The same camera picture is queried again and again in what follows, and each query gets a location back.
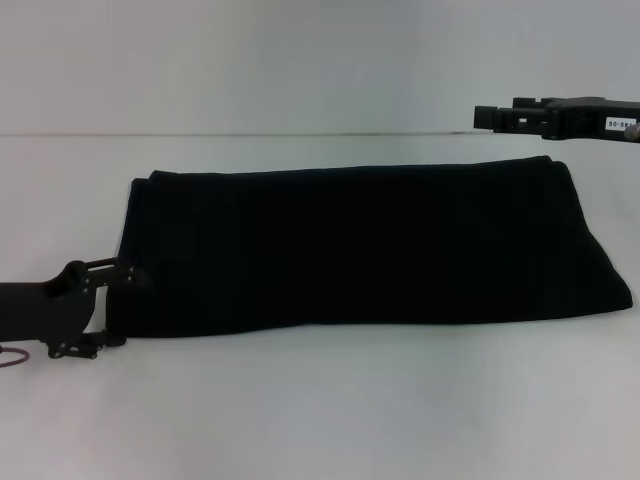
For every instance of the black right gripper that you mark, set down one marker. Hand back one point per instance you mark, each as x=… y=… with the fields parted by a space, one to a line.
x=580 y=119

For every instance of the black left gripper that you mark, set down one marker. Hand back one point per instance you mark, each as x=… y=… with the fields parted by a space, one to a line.
x=52 y=312

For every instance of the black shirt with FREE print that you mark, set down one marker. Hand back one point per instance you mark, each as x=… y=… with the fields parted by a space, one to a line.
x=350 y=245

